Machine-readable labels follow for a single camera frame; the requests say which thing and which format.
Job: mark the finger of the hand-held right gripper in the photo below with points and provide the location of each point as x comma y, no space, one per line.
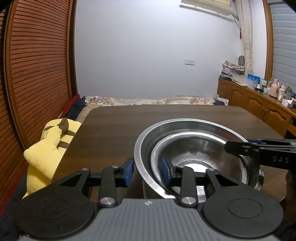
240,149
272,142

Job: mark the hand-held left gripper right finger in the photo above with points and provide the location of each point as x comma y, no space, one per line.
166,172

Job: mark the pile of papers and cloth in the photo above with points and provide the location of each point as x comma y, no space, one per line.
232,69

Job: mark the white tissue box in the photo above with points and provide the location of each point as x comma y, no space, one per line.
288,102

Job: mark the yellow plush toy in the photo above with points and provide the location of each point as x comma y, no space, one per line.
46,150

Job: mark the wall air conditioner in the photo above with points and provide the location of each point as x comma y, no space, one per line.
205,7

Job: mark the small flared stainless steel bowl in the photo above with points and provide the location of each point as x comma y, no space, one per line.
203,151

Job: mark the large stainless steel bowl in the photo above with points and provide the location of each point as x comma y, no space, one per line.
141,144

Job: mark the row of small bottles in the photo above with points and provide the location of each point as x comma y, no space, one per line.
284,91

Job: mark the grey window roller shutter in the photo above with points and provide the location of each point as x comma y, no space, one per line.
285,41

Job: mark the wooden window frame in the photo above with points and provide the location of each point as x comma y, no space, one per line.
268,41

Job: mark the floral bed blanket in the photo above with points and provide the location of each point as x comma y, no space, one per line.
143,101

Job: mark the cream lace curtain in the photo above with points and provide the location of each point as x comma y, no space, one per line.
246,34

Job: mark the wooden slatted wardrobe door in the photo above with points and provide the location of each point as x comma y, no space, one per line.
39,69
3,92

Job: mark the blue box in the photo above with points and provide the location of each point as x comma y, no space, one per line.
253,78

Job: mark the clear plastic bag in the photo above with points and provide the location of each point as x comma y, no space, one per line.
241,81

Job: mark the pink bottle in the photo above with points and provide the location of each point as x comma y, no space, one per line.
274,88

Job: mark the white wall switch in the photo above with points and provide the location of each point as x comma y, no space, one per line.
189,61

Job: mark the dark navy clothing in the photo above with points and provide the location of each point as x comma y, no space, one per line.
77,107

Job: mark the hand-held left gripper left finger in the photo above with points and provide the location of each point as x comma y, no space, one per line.
129,172

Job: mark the grey ribbed object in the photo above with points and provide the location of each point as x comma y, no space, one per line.
241,61

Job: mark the white paper card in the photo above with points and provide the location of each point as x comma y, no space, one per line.
223,101

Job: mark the red cloth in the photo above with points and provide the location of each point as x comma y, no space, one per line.
69,106

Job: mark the wooden sideboard cabinet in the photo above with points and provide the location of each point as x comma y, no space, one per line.
245,102

